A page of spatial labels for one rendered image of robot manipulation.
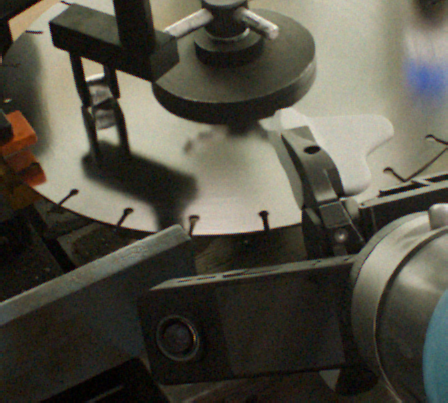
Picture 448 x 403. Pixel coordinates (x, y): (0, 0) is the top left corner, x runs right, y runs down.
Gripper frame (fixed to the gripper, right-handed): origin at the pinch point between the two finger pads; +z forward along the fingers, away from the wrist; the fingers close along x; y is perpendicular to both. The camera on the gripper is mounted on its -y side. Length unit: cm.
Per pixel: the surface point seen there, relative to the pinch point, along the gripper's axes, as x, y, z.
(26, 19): 19, -13, 62
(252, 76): 9.5, 1.2, 10.7
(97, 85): 11.1, -8.5, 11.8
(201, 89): 9.4, -2.2, 10.7
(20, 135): 9.2, -13.8, 8.6
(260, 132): 6.1, 0.5, 7.7
